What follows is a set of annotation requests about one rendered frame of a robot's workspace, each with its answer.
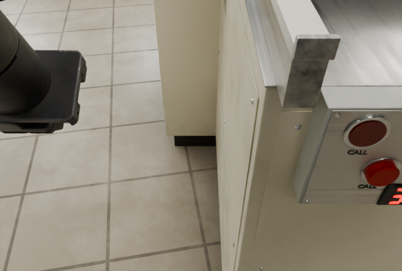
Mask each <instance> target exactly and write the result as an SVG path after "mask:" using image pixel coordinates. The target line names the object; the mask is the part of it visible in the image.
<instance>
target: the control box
mask: <svg viewBox="0 0 402 271"><path fill-rule="evenodd" d="M367 121H379V122H382V123H383V124H384V125H385V126H386V129H387V131H386V135H385V136H384V137H383V139H381V140H380V141H379V142H377V143H376V144H374V145H371V146H368V147H357V146H354V145H352V144H351V143H350V142H349V134H350V132H351V130H352V129H353V128H354V127H356V126H357V125H359V124H361V123H364V122H367ZM380 162H392V163H394V164H396V166H397V167H398V170H399V171H400V175H399V177H398V178H397V179H396V180H395V181H394V182H393V183H391V184H389V185H386V186H381V187H378V186H374V185H370V184H369V183H368V182H367V180H366V177H365V172H366V170H367V169H368V168H369V167H370V166H372V165H374V164H376V163H380ZM293 186H294V191H295V194H296V199H297V203H301V204H377V205H402V202H400V203H399V204H389V202H388V200H389V199H390V197H393V196H392V194H393V192H394V191H395V190H398V189H399V188H402V87H321V91H320V93H319V97H318V101H317V104H316V107H315V108H313V109H312V116H311V118H310V122H309V126H308V129H307V133H306V137H305V139H304V143H303V147H302V150H301V154H300V158H299V162H298V164H297V168H296V172H295V175H294V179H293Z"/></svg>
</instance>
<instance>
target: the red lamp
mask: <svg viewBox="0 0 402 271"><path fill-rule="evenodd" d="M386 131H387V129H386V126H385V125H384V124H383V123H382V122H379V121H367V122H364V123H361V124H359V125H357V126H356V127H354V128H353V129H352V130H351V132H350V134H349V142H350V143H351V144H352V145H354V146H357V147H368V146H371V145H374V144H376V143H377V142H379V141H380V140H381V139H383V137H384V136H385V135H386Z"/></svg>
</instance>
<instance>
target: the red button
mask: <svg viewBox="0 0 402 271"><path fill-rule="evenodd" d="M399 175H400V171H399V170H398V167H397V166H396V164H394V163H392V162H380V163H376V164H374V165H372V166H370V167H369V168H368V169H367V170H366V172H365V177H366V180H367V182H368V183H369V184H370V185H374V186H378V187H381V186H386V185H389V184H391V183H393V182H394V181H395V180H396V179H397V178H398V177H399Z"/></svg>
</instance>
